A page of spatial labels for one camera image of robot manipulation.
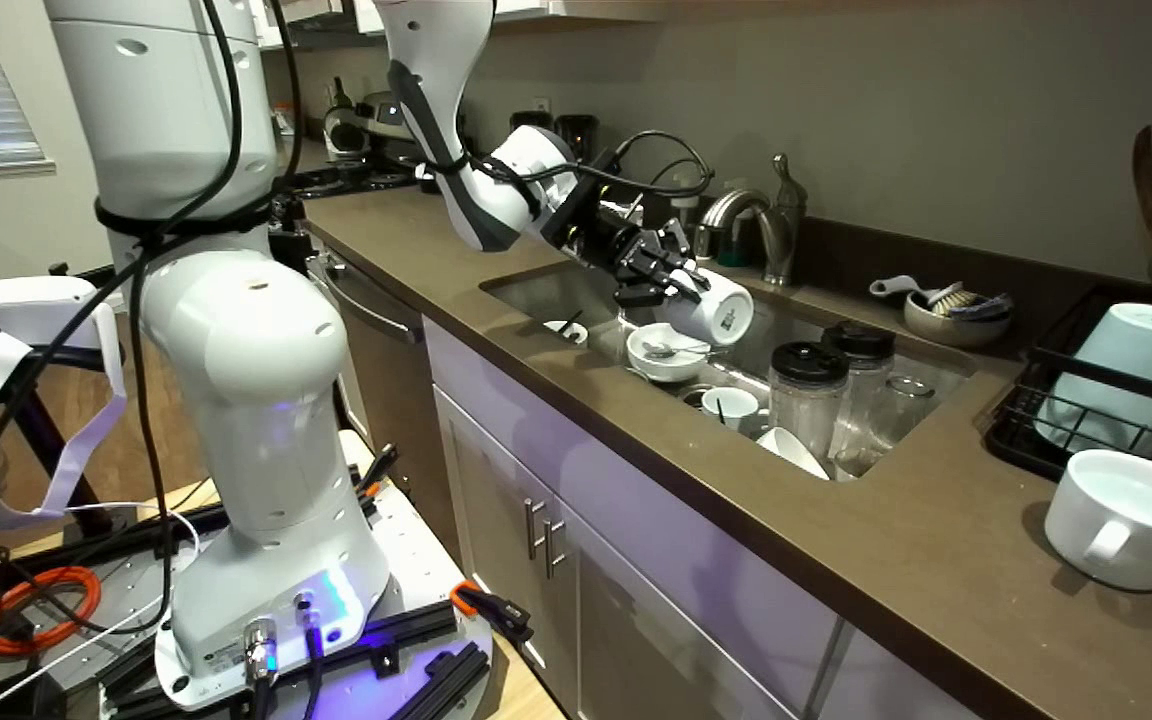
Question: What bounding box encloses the glossy grey base cabinet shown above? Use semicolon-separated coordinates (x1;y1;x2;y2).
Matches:
414;315;993;720

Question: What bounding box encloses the steel dishwasher handle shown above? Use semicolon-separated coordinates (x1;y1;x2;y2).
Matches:
316;254;420;343

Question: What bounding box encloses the orange handled clamp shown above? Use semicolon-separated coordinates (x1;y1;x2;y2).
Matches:
447;576;539;650

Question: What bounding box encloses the white bowl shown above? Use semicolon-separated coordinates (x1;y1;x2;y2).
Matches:
625;319;717;387

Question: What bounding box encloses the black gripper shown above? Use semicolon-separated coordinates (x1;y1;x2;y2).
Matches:
583;187;721;323

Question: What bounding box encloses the small bowl holding scrubbers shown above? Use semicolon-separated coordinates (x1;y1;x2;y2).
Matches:
901;282;1015;353

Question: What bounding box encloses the large white plate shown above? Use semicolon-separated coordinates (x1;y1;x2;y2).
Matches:
752;423;834;485

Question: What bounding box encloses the small white dish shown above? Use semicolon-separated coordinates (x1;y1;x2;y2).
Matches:
539;315;595;353

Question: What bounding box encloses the brown dishwasher front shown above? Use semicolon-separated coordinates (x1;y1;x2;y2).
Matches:
325;251;463;550

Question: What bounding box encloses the white dish brush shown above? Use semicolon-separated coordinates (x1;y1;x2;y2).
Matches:
862;269;968;311

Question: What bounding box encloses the speckled robot mounting table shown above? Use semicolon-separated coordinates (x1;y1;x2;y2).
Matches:
0;423;567;720

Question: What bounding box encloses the black wire dish rack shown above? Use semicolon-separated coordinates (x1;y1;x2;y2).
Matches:
979;279;1152;488

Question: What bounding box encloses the metal spoon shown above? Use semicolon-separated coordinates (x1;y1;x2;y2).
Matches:
636;331;737;369

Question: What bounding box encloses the steel door handle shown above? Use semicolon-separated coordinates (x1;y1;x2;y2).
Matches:
517;493;549;563
535;510;567;581

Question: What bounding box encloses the stainless steel sink basin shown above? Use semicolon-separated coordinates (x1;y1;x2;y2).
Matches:
475;249;976;488

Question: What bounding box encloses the brushed steel kitchen faucet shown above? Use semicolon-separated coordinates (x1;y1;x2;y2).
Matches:
692;146;813;291

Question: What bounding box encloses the black stand frame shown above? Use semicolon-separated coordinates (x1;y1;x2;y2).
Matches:
0;217;106;536

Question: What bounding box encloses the black cable around robot base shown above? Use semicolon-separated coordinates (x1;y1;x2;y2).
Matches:
0;0;326;631

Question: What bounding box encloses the orange cable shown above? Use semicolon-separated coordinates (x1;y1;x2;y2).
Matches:
0;560;106;659

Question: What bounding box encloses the light blue cup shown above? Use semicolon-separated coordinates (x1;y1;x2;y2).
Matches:
1034;298;1152;458

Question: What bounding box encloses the white mug with chopstick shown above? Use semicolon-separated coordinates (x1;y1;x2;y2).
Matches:
701;383;767;436

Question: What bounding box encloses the black aluminium rail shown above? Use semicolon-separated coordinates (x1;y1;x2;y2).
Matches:
384;642;496;720

